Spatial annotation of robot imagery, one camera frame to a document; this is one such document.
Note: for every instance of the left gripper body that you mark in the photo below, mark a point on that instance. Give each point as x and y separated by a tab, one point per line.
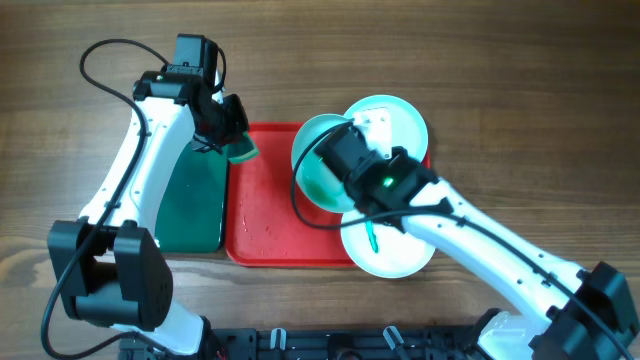
225	122

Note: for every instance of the green scrub sponge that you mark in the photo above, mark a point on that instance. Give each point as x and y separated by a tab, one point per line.
242	150

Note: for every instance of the white plate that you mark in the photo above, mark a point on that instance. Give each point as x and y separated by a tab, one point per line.
409	128
384	251
315	180

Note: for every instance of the white plate top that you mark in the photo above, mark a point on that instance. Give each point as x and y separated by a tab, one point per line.
409	128

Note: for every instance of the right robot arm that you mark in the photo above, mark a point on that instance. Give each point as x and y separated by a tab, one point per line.
564	311

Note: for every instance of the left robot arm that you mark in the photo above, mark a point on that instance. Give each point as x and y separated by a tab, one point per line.
109	270

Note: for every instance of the dark green tray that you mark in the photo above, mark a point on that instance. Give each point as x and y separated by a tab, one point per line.
192	212

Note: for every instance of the red plastic tray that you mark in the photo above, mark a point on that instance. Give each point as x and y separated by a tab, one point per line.
261	228

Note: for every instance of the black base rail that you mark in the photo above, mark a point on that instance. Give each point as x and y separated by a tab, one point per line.
429	343

